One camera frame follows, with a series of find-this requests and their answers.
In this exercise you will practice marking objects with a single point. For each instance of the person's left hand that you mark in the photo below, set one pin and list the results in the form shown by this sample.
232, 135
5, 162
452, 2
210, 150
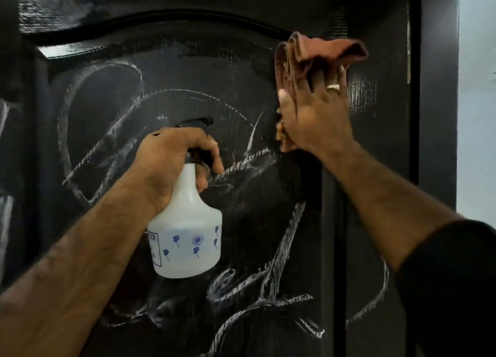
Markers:
166, 163

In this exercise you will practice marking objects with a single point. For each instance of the white spray bottle black trigger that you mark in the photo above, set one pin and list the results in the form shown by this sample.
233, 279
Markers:
186, 221

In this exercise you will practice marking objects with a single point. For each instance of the person's left forearm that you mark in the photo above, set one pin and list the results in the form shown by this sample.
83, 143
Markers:
77, 271

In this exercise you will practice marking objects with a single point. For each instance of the person's right hand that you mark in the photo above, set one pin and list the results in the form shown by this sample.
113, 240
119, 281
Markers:
317, 124

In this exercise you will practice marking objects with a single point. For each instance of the black right sleeve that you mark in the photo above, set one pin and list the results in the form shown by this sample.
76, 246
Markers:
449, 291

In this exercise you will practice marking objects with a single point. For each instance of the black wooden door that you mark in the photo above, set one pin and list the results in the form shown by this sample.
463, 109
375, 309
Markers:
193, 58

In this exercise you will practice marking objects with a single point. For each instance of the orange checked cloth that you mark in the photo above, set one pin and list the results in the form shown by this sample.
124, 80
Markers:
310, 50

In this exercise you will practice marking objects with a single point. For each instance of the person's right forearm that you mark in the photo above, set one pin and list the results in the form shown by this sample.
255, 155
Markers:
379, 205

